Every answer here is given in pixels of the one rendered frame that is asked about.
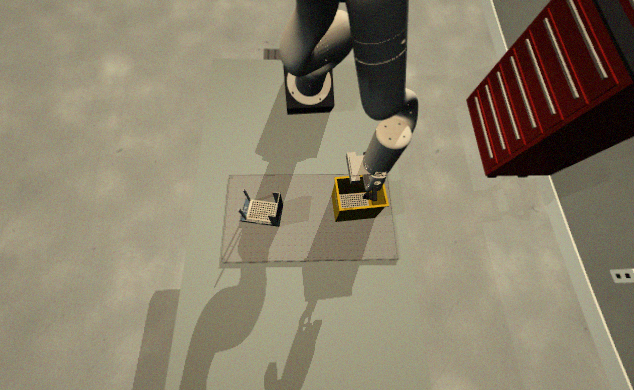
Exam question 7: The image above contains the yellow plastics bin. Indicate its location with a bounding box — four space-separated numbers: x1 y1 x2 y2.
332 175 389 222

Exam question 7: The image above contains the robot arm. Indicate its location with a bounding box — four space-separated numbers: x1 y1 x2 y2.
280 0 418 184

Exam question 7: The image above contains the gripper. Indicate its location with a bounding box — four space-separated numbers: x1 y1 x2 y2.
362 174 387 201

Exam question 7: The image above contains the beige well plate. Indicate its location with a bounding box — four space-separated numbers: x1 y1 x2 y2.
246 200 277 223
339 193 369 209

